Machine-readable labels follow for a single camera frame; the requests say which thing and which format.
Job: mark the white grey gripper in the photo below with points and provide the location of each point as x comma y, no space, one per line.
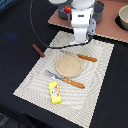
83,25

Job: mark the brown sausage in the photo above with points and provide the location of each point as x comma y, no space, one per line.
38,50

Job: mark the yellow butter box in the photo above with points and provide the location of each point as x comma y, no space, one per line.
55,93

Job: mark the red tomato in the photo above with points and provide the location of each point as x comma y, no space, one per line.
67,9

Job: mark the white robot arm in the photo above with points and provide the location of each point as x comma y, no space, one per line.
75,4

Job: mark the pink wooden board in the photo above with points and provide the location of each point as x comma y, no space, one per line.
106,27

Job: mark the grey cooking pot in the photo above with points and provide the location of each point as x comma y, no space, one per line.
98,11

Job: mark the beige bowl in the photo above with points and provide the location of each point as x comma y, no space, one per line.
123,14

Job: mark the round beige plate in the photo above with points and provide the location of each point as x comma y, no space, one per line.
69,65

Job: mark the woven white placemat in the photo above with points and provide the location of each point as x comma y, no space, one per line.
77,104

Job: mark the grey saucepan with handle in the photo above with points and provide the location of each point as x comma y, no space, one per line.
63,14

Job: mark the wooden handled knife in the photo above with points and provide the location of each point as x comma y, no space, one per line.
81,56

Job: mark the wooden handled fork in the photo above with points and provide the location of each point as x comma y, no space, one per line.
66,80

